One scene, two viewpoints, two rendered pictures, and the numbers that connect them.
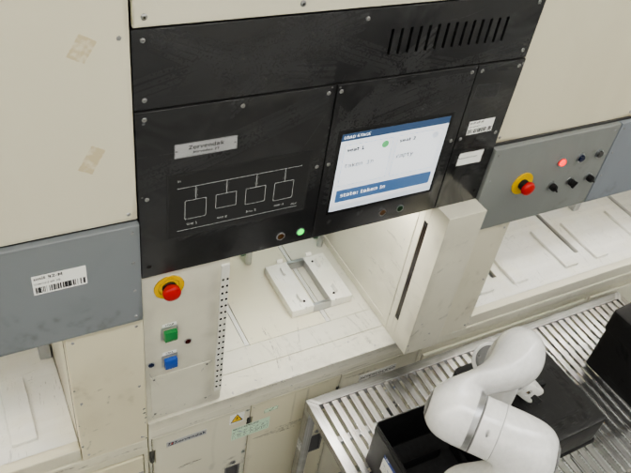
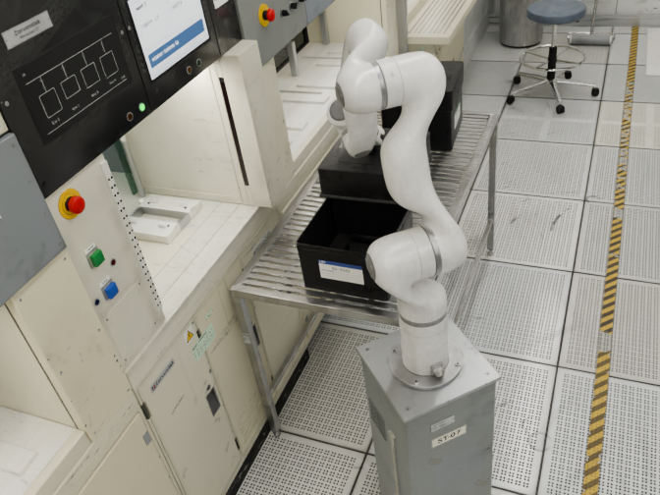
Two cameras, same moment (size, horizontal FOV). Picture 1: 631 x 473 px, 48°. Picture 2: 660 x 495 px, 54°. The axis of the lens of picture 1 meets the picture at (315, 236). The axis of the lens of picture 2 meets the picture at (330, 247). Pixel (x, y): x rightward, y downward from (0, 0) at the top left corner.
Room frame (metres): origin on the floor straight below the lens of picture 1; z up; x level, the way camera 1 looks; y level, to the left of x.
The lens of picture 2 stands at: (-0.30, 0.42, 2.06)
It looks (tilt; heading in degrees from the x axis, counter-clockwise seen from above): 37 degrees down; 331
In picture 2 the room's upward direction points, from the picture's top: 9 degrees counter-clockwise
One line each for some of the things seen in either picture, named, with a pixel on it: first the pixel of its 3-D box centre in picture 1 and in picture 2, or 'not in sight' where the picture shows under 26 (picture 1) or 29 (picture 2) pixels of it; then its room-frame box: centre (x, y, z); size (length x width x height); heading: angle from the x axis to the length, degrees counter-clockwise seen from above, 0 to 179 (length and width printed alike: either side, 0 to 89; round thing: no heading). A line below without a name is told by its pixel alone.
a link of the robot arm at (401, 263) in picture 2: not in sight; (407, 276); (0.62, -0.29, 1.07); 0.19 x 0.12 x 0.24; 72
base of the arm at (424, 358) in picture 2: not in sight; (423, 336); (0.61, -0.32, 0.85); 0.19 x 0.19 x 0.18
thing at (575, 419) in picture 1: (525, 401); (375, 158); (1.17, -0.61, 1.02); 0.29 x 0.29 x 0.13; 35
